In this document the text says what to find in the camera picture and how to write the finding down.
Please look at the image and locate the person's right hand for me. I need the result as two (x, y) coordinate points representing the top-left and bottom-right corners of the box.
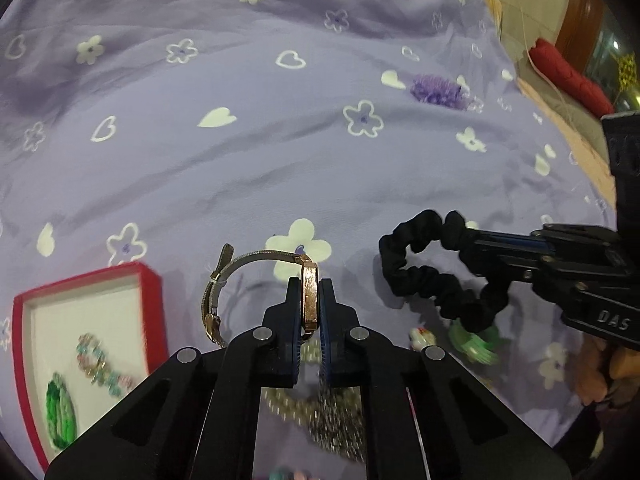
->
(574, 334), (640, 407)

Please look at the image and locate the beige mattress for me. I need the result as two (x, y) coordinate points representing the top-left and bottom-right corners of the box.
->
(477, 0), (617, 211)

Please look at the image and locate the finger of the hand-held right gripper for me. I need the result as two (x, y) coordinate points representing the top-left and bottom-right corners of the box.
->
(466, 241), (577, 307)
(465, 223), (622, 257)

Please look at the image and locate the gold mesh strap watch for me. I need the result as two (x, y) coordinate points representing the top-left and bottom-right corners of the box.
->
(201, 243), (321, 347)

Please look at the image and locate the purple floral blanket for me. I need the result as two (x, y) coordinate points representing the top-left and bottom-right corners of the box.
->
(0, 0), (621, 480)

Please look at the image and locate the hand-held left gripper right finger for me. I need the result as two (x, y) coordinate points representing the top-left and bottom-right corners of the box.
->
(319, 278), (572, 480)

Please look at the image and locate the green hair tie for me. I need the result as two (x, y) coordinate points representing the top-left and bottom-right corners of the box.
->
(447, 322), (501, 365)

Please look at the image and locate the purple fuzzy hair tie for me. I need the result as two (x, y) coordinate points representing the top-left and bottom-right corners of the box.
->
(410, 74), (473, 109)

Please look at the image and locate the black scrunchie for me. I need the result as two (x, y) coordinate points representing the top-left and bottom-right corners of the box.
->
(378, 210), (511, 333)

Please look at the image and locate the red jewelry box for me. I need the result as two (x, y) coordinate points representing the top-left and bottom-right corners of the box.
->
(11, 261), (168, 466)

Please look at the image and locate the green braided bracelet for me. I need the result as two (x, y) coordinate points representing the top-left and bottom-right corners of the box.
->
(46, 372), (78, 448)

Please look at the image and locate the wooden furniture frame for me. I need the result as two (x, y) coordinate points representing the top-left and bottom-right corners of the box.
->
(555, 0), (608, 61)

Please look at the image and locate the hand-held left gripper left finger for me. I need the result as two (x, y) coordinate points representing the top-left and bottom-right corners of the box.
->
(44, 277), (303, 480)

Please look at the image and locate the silver chain bracelet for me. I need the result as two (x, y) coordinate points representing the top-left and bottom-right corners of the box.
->
(306, 392), (368, 465)

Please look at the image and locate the pearl scrunchie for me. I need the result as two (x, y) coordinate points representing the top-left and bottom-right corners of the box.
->
(262, 345), (321, 420)

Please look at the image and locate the colourful bead bracelet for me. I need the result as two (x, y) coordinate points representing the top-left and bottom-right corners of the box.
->
(267, 465), (321, 480)

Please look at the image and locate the pastel beaded bracelet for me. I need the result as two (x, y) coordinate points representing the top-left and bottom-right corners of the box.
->
(76, 334), (141, 398)

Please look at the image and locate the red cushion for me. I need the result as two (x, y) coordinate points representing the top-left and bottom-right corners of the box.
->
(529, 37), (615, 116)

